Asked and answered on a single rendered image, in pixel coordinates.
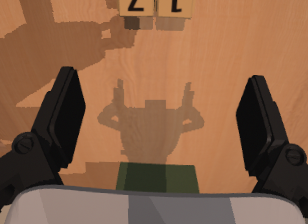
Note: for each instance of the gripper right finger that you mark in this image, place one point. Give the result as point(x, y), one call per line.
point(266, 149)

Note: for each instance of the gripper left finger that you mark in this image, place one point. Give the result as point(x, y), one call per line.
point(53, 141)

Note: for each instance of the tan number cube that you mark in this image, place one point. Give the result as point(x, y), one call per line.
point(175, 8)
point(139, 8)

